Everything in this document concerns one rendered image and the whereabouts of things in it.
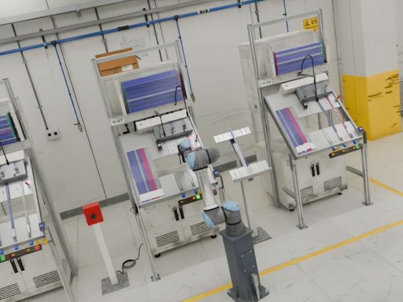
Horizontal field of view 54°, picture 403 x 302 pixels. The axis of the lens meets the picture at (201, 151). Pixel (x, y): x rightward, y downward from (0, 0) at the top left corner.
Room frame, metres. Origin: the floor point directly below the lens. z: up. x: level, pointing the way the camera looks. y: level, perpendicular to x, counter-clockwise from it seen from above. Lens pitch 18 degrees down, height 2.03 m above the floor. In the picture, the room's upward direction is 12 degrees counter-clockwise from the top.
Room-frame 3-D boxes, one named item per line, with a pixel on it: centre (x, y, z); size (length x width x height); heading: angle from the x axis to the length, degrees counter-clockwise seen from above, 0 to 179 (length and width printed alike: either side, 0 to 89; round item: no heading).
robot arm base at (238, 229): (2.54, -0.12, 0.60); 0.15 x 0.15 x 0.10
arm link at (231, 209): (2.53, -0.12, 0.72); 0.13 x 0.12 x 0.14; 101
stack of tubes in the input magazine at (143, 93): (3.55, 0.31, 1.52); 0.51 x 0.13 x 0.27; 103
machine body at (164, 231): (3.65, 0.40, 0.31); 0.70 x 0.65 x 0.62; 103
